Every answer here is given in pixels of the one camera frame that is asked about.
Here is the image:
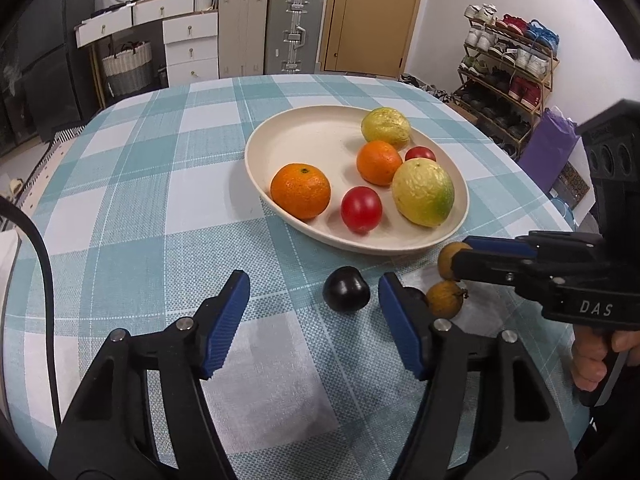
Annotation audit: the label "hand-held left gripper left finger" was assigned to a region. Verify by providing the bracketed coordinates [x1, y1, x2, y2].
[48, 270, 251, 480]

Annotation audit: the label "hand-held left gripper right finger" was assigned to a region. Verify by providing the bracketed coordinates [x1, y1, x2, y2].
[378, 272, 573, 480]

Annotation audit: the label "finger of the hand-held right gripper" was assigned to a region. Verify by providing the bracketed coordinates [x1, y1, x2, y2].
[464, 231, 606, 262]
[451, 249, 568, 297]

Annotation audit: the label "brown longan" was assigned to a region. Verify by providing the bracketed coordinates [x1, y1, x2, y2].
[426, 280, 468, 320]
[437, 242, 473, 280]

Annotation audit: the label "green yellow citrus fruit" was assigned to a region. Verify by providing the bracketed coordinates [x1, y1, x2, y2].
[361, 107, 412, 151]
[391, 158, 455, 228]

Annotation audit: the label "large red plum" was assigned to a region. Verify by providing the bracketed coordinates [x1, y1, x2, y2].
[341, 186, 383, 234]

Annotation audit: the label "orange mandarin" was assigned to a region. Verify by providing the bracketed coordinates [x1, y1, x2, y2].
[356, 140, 404, 187]
[270, 163, 332, 220]

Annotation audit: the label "cream round plate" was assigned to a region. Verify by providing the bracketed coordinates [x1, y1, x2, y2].
[244, 105, 470, 255]

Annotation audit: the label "person's right hand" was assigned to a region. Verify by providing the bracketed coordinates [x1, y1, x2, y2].
[570, 330, 640, 393]

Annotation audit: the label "patterned doormat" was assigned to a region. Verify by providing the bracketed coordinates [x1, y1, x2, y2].
[552, 160, 591, 208]

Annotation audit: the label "purple bag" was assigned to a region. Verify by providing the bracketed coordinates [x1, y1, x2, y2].
[520, 106, 581, 193]

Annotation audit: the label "wooden shoe rack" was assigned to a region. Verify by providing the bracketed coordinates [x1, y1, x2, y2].
[450, 4, 560, 158]

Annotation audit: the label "scattered sneakers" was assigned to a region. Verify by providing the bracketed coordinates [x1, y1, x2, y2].
[400, 74, 451, 101]

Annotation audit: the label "rows of assorted shoes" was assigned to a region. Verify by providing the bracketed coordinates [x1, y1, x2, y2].
[452, 4, 560, 153]

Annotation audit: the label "wooden door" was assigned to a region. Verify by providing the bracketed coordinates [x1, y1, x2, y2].
[318, 0, 428, 78]

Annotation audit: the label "woven grey white basket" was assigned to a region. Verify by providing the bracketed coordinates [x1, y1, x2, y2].
[102, 41, 153, 96]

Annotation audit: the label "white desk with drawers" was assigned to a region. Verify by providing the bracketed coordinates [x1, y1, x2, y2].
[75, 0, 221, 86]

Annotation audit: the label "silver suitcase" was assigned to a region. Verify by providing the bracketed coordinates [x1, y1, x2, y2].
[264, 0, 325, 75]

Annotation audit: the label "beige suitcase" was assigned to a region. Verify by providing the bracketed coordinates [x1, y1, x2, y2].
[218, 0, 268, 79]

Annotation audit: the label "dark glass wardrobe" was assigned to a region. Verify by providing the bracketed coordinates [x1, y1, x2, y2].
[0, 0, 96, 156]

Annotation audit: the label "black cable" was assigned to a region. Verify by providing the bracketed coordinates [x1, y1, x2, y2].
[0, 195, 56, 411]

